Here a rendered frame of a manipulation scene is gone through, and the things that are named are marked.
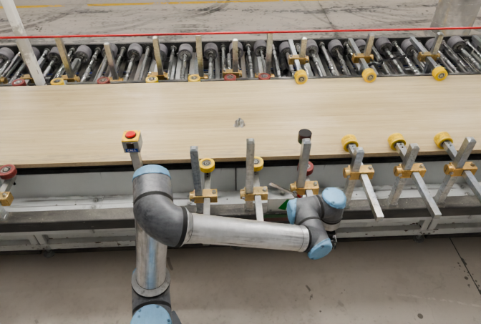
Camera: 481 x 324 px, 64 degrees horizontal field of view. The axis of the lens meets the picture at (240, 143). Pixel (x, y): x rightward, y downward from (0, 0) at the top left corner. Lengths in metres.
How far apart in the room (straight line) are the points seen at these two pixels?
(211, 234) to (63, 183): 1.31
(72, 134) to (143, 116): 0.40
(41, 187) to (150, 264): 1.09
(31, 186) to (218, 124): 1.08
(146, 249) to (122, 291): 1.30
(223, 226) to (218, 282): 1.45
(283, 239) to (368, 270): 1.54
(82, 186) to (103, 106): 0.51
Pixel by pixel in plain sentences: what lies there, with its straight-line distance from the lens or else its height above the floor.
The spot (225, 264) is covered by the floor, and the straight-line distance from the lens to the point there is 2.65.
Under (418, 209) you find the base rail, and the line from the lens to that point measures 2.23.
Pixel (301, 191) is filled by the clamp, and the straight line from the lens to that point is 1.92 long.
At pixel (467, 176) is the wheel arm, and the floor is 0.96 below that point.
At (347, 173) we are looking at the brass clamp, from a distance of 1.89.
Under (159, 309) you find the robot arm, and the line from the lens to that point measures 1.58.
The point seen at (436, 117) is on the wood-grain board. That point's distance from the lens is 2.52.
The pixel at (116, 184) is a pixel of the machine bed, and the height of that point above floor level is 0.70.
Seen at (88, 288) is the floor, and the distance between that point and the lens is 2.74.
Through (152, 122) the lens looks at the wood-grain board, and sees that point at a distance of 2.26.
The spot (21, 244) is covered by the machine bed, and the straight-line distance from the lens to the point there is 2.89.
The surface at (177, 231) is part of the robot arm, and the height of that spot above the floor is 1.40.
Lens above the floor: 2.28
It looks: 42 degrees down
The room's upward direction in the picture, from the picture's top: straight up
